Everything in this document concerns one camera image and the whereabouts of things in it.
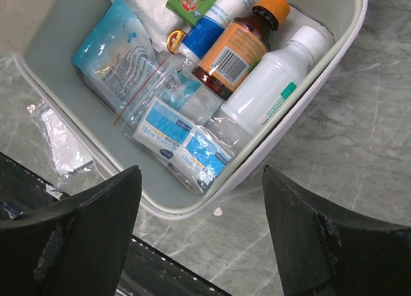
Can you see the small green medicine box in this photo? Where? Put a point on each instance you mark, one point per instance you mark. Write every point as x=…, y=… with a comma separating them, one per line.
x=190, y=11

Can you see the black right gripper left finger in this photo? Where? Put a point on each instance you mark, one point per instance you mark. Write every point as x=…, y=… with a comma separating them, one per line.
x=76, y=246

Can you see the large gauze plastic bag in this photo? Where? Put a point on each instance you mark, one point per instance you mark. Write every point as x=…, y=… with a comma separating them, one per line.
x=157, y=20

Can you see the white blue pill bottle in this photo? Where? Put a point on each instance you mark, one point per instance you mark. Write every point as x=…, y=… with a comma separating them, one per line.
x=211, y=25

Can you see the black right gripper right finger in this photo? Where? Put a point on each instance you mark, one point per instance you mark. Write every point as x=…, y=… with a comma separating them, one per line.
x=322, y=248

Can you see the white green pill bottle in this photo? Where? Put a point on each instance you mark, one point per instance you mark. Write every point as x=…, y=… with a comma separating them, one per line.
x=260, y=96

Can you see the blue white pouch bag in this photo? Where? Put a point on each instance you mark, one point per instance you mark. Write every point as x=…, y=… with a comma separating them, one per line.
x=117, y=59

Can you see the small gauze zip bag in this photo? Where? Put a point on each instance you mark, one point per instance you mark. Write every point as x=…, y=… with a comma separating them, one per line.
x=67, y=157

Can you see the brown bottle orange cap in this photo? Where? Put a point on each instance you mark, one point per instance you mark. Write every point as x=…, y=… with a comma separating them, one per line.
x=240, y=47

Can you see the small red round tin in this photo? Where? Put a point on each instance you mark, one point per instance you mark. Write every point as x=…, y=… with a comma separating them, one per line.
x=174, y=40

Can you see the blue packets plastic bag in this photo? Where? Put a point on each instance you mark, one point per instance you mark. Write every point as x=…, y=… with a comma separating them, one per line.
x=181, y=122

